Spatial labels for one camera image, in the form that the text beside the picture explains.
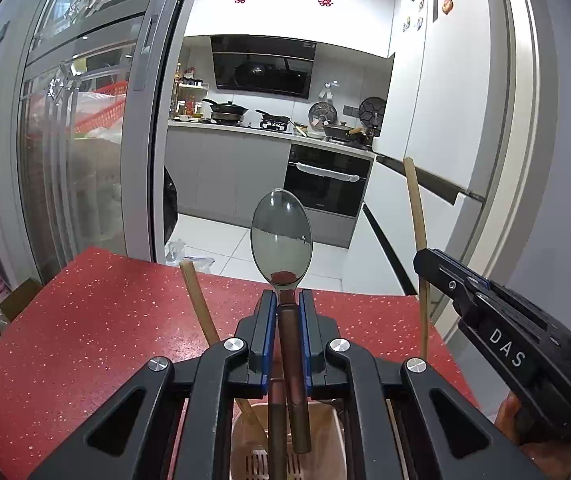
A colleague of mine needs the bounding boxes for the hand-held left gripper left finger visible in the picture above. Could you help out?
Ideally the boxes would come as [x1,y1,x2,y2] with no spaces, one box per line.
[28,289,277,480]

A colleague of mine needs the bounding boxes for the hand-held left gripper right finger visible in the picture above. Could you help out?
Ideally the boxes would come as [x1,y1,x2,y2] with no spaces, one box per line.
[299,289,546,480]

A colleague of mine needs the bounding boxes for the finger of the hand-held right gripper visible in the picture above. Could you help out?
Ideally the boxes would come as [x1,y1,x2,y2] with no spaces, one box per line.
[438,251,492,291]
[413,248,477,314]

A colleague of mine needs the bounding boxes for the plain wooden chopstick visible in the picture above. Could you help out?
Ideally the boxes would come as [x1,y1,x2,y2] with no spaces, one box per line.
[180,259,266,453]
[403,156,431,358]

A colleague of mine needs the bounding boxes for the beige plastic cutlery holder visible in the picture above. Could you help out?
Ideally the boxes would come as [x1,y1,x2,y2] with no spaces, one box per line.
[230,400,349,480]

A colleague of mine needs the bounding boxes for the person's right hand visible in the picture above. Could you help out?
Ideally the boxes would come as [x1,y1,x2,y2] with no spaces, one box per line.
[494,394,571,468]

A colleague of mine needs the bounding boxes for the clear plastic bag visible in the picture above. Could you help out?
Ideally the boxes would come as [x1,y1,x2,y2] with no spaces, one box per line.
[165,240,214,276]

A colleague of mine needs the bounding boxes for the black built-in oven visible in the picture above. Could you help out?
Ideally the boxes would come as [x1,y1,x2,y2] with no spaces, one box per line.
[284,143,375,219]

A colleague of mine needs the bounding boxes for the grey kitchen cabinets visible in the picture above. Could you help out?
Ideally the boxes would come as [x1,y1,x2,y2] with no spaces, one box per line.
[166,125,291,227]

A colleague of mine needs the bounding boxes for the white refrigerator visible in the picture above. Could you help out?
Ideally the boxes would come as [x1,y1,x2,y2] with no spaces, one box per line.
[365,0,516,301]

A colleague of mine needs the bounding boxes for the round metal rack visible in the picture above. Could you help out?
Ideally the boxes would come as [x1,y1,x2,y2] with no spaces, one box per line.
[358,96,387,126]
[309,101,337,129]

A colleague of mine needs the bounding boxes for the black frying pan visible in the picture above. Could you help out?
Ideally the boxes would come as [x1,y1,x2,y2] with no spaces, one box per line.
[256,109,294,129]

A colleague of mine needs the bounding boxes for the seasoning bottle shelf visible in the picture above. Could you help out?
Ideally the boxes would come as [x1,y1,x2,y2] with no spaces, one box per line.
[170,62,207,121]

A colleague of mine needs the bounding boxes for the cardboard box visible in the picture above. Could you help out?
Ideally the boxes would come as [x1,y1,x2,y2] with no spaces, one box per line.
[0,277,44,322]

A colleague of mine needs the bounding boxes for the black range hood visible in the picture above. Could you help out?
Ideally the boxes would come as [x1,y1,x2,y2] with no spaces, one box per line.
[210,36,317,100]

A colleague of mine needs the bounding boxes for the glass sliding door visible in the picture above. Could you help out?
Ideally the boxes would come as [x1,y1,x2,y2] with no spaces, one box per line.
[18,0,201,281]

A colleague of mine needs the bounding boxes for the red plastic basket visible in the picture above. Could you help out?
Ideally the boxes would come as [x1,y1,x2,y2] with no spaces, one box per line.
[78,80,132,137]

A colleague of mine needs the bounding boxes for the black wok with handle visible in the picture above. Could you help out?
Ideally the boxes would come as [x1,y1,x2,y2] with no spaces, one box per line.
[202,98,249,122]

